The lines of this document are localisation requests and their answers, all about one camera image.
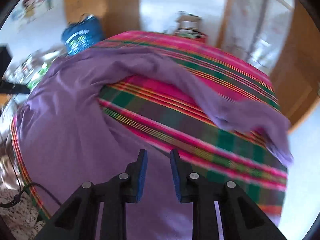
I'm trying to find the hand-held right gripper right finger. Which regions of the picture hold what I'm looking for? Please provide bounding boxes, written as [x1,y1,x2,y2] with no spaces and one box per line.
[170,149,280,240]

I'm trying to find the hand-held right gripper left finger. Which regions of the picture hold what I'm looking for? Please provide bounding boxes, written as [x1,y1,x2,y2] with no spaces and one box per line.
[32,149,148,240]

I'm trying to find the purple fleece pants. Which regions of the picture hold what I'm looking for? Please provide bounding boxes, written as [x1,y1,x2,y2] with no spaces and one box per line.
[15,45,294,240]

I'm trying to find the green white tissue pack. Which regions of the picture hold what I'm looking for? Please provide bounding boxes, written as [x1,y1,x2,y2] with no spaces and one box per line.
[27,62,50,88]

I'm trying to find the plaid bed sheet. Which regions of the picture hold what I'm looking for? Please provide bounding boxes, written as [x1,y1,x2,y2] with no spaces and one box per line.
[10,30,288,228]

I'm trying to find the blue printed tote bag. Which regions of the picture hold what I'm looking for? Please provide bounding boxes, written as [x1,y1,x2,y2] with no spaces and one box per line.
[61,14,104,57]

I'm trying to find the person's speckled fleece clothing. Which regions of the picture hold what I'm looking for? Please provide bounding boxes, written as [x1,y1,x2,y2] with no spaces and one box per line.
[0,187,52,234]

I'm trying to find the wooden wardrobe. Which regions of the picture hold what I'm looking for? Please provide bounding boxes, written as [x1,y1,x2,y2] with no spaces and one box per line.
[64,0,142,43]

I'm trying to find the wooden door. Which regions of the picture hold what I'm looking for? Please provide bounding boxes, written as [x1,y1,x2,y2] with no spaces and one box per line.
[270,0,320,134]

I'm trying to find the labelled cardboard box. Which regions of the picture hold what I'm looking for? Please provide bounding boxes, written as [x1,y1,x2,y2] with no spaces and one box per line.
[175,11,203,33]

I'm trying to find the printed plastic door curtain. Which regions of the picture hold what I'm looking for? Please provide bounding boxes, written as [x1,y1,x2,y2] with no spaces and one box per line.
[222,0,295,73]

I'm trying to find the cartoon wall sticker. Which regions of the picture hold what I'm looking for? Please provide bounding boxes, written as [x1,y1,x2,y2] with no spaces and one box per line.
[10,0,63,33]

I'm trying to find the black cable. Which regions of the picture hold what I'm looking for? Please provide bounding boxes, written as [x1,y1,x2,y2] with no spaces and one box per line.
[0,142,63,208]

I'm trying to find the wooden door frame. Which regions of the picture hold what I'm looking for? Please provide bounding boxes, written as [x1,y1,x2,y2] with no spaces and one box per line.
[216,0,238,53]

